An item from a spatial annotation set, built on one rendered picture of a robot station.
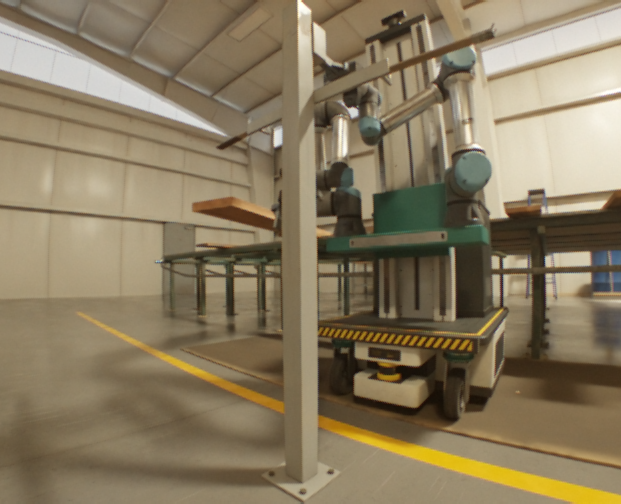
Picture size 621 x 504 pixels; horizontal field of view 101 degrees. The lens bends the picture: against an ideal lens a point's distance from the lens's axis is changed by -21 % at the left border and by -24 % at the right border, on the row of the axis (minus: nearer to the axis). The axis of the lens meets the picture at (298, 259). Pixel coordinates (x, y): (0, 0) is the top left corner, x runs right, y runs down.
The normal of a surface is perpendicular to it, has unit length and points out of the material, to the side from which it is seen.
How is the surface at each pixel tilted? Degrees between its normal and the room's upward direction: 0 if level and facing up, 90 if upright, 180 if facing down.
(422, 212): 90
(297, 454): 90
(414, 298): 90
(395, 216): 90
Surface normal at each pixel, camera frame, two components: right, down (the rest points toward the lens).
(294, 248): -0.68, -0.03
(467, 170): -0.26, 0.09
